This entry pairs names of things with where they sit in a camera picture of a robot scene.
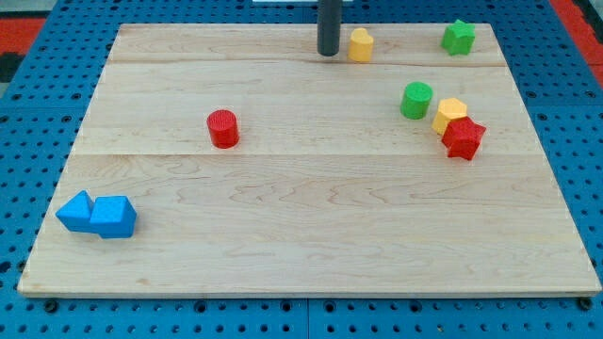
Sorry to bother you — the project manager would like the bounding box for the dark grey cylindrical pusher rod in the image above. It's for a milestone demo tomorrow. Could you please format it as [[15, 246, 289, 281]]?
[[317, 0, 342, 57]]

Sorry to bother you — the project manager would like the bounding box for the green cylinder block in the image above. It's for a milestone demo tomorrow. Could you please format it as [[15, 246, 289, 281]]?
[[400, 82, 433, 120]]

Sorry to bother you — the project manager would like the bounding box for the red cylinder block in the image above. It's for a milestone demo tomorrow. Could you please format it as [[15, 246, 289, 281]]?
[[206, 109, 239, 149]]

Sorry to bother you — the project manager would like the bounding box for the yellow hexagon block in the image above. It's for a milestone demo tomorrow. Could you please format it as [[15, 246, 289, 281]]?
[[432, 98, 467, 136]]

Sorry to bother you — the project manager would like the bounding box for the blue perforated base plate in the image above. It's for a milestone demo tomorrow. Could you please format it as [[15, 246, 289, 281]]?
[[1, 1, 602, 338]]

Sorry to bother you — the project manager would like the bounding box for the green star block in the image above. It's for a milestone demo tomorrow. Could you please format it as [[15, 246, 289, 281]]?
[[441, 19, 476, 56]]

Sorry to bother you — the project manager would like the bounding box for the blue pentagon block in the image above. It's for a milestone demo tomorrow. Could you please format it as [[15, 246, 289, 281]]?
[[90, 196, 137, 238]]

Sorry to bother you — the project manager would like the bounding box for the yellow heart block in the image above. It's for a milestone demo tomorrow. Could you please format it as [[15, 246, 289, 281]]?
[[348, 27, 374, 62]]

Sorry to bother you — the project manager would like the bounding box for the blue triangle block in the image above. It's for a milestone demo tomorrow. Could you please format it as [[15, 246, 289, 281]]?
[[55, 190, 94, 234]]

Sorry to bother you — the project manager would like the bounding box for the red star block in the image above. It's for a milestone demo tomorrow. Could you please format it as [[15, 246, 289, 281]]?
[[442, 117, 486, 161]]

